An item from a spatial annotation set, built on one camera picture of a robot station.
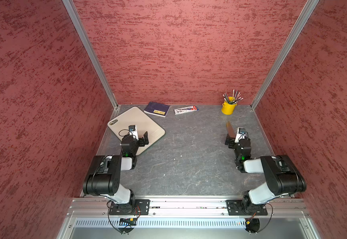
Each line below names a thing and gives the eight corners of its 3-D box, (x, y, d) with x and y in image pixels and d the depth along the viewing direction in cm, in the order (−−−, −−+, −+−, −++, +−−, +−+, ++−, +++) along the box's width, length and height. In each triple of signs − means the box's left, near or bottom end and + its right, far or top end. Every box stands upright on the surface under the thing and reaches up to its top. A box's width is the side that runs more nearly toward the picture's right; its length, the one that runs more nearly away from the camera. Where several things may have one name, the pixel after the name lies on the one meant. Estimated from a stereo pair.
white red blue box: (175, 115, 117) (175, 113, 115) (173, 111, 120) (173, 109, 118) (198, 110, 121) (198, 108, 119) (196, 106, 124) (196, 104, 122)
